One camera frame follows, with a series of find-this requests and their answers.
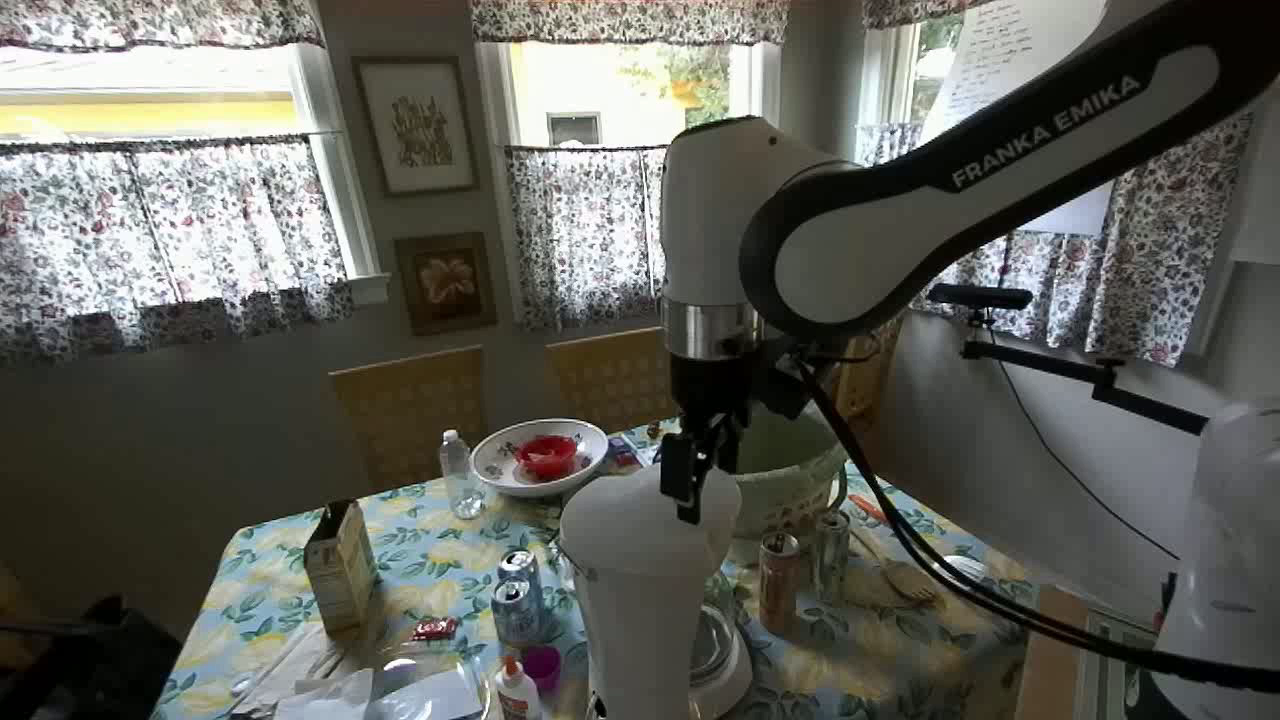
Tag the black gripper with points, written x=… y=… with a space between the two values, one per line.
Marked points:
x=713 y=390

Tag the tall brown can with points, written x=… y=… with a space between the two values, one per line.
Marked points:
x=783 y=584

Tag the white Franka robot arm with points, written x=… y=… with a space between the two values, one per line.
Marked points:
x=1002 y=146

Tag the white coffee maker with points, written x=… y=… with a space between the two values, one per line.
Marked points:
x=643 y=584

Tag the woven back wooden chair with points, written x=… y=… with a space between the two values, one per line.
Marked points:
x=407 y=418
x=606 y=383

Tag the red food on plate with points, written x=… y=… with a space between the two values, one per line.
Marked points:
x=546 y=457

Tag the glass coffee carafe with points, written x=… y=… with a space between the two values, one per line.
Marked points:
x=723 y=656

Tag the orange marker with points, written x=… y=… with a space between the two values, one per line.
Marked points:
x=870 y=508

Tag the small blue silver tin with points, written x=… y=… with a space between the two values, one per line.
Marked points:
x=517 y=600

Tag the clear plastic bottle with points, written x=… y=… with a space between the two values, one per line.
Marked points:
x=460 y=483

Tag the small purple cup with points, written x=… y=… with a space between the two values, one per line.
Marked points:
x=543 y=665

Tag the floral lemon tablecloth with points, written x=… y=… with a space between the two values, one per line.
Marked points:
x=426 y=535

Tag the narrow floral cafe curtain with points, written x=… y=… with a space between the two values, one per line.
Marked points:
x=585 y=235

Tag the white glue bottle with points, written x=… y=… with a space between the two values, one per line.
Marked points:
x=517 y=694

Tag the small red wrapper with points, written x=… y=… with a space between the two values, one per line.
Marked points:
x=435 y=628

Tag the small white brush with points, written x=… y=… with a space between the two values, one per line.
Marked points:
x=968 y=568

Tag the clear plastic bag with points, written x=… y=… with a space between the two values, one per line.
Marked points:
x=401 y=694

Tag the green white carton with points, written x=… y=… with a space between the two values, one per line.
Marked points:
x=340 y=568

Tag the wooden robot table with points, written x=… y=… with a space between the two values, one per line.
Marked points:
x=1053 y=660

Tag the framed floral picture white mat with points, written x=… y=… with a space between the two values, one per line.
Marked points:
x=417 y=124

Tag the short floral valance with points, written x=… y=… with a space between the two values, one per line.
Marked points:
x=907 y=10

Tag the white paper sheet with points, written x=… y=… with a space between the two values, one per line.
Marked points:
x=1002 y=47

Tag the wide floral cafe curtain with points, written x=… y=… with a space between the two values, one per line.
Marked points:
x=161 y=241

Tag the black bag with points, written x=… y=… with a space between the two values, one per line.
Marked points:
x=80 y=660

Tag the wide floral valance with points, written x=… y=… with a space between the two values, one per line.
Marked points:
x=147 y=20

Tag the framed flower picture dark frame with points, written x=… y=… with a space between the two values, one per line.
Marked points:
x=444 y=283

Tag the black bar camera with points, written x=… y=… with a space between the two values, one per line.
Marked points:
x=982 y=293

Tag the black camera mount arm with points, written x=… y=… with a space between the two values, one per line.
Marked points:
x=1065 y=369

